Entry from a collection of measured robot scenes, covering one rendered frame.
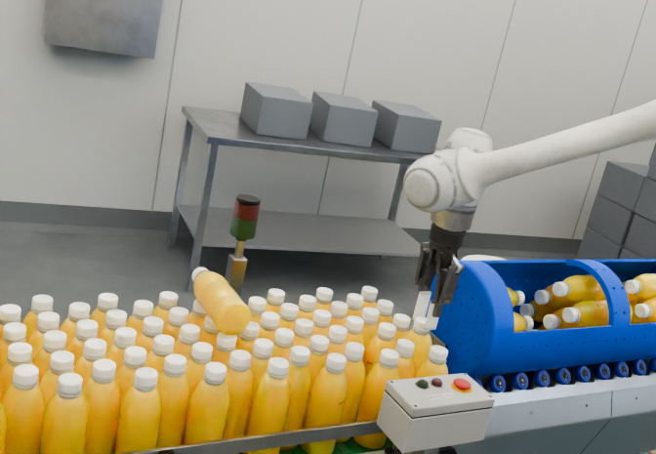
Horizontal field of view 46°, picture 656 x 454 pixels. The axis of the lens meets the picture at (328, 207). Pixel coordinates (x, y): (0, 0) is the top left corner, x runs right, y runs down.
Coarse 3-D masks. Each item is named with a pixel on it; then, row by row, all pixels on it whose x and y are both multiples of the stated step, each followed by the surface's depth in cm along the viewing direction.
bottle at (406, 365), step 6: (402, 354) 164; (408, 354) 164; (402, 360) 164; (408, 360) 164; (402, 366) 163; (408, 366) 164; (414, 366) 165; (402, 372) 163; (408, 372) 164; (414, 372) 165; (402, 378) 163; (408, 378) 164
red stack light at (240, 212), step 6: (234, 204) 190; (240, 204) 188; (234, 210) 190; (240, 210) 188; (246, 210) 188; (252, 210) 189; (258, 210) 190; (234, 216) 190; (240, 216) 189; (246, 216) 189; (252, 216) 189; (258, 216) 191
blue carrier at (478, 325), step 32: (480, 288) 179; (512, 288) 214; (544, 288) 220; (608, 288) 197; (448, 320) 190; (480, 320) 179; (512, 320) 178; (608, 320) 197; (448, 352) 188; (480, 352) 178; (512, 352) 180; (544, 352) 186; (576, 352) 192; (608, 352) 200; (640, 352) 207
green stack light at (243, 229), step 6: (234, 222) 190; (240, 222) 189; (246, 222) 189; (252, 222) 190; (234, 228) 190; (240, 228) 190; (246, 228) 190; (252, 228) 191; (234, 234) 191; (240, 234) 190; (246, 234) 190; (252, 234) 191
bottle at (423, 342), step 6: (414, 330) 170; (408, 336) 170; (414, 336) 169; (420, 336) 169; (426, 336) 170; (414, 342) 169; (420, 342) 169; (426, 342) 169; (420, 348) 169; (426, 348) 169; (414, 354) 169; (420, 354) 169; (426, 354) 169; (414, 360) 169; (420, 360) 169
